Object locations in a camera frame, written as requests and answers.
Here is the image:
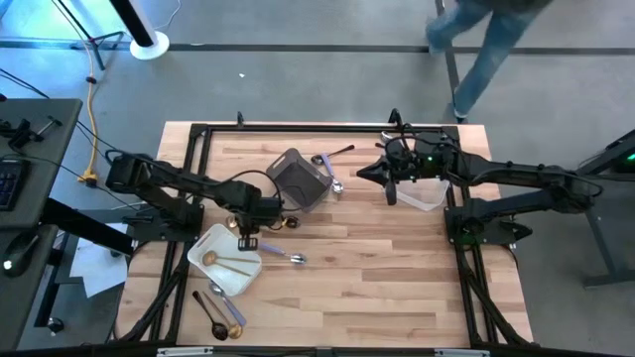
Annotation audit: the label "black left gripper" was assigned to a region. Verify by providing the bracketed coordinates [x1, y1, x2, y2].
[230, 190, 285, 252]

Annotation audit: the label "black computer green lights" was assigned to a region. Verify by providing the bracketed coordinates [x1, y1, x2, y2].
[612, 143, 635, 175]

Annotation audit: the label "dark grey desk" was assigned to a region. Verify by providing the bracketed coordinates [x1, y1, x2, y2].
[0, 224, 60, 352]

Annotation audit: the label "black keyboard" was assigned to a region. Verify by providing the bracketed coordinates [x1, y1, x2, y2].
[0, 158, 30, 213]

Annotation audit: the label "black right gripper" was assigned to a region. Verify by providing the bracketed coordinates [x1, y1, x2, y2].
[355, 131, 450, 207]

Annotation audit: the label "black computer mouse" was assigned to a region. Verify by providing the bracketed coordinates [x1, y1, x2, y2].
[1, 231, 42, 279]

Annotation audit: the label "black pole white round base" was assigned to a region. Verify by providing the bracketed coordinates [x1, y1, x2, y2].
[108, 0, 171, 61]

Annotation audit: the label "black crossbar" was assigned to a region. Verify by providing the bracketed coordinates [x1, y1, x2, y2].
[0, 341, 635, 357]

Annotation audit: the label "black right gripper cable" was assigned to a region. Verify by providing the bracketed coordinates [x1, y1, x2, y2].
[381, 121, 447, 155]

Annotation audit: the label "grey plastic bin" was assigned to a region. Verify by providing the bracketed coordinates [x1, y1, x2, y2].
[265, 147, 334, 214]

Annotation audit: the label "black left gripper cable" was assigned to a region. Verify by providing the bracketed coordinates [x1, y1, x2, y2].
[222, 170, 302, 230]

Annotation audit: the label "yellow extension cable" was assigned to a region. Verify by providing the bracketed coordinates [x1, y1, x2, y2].
[76, 37, 99, 188]

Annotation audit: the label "clear plastic bin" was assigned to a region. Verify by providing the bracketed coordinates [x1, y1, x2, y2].
[395, 177, 451, 213]

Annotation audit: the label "black desk beam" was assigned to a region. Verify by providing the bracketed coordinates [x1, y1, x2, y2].
[40, 196, 138, 257]

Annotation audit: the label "white plastic bin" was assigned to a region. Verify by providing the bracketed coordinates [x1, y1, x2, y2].
[187, 222, 263, 298]

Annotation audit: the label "white paper sheets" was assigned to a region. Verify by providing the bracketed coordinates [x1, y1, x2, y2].
[67, 221, 133, 299]

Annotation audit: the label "person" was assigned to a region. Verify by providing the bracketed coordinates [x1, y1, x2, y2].
[425, 0, 555, 124]

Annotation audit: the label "black tripod stand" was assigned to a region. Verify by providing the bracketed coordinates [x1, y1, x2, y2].
[49, 0, 126, 71]

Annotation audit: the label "silver metal bracket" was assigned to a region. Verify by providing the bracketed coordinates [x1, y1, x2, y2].
[434, 348, 491, 357]
[156, 346, 214, 357]

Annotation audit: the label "grey side table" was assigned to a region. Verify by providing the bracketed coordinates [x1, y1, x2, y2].
[574, 128, 635, 290]

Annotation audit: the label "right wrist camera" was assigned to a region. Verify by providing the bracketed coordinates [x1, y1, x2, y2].
[396, 148, 421, 178]

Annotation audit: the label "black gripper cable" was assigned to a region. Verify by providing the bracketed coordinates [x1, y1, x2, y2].
[381, 121, 447, 155]
[222, 170, 302, 230]

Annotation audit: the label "black clamp tool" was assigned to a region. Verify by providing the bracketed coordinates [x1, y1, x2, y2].
[0, 114, 64, 151]

